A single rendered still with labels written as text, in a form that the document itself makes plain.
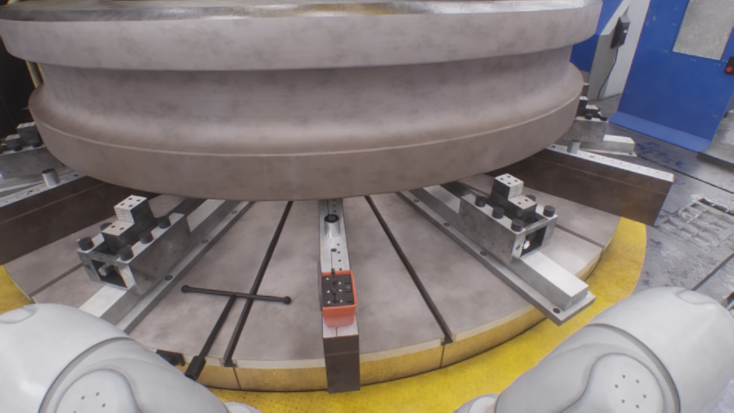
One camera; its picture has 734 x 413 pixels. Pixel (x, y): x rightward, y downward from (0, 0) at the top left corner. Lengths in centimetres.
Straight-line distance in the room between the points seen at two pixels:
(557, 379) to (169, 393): 38
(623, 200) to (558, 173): 49
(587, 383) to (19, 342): 58
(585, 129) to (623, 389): 377
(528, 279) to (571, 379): 190
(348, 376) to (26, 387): 136
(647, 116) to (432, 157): 471
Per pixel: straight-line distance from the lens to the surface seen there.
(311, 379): 213
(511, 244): 219
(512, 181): 229
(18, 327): 58
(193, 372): 199
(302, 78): 186
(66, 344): 53
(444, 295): 222
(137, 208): 228
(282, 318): 212
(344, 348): 158
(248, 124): 198
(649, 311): 55
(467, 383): 228
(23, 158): 411
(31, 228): 324
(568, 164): 322
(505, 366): 239
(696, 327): 57
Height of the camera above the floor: 189
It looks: 30 degrees down
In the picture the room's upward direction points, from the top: straight up
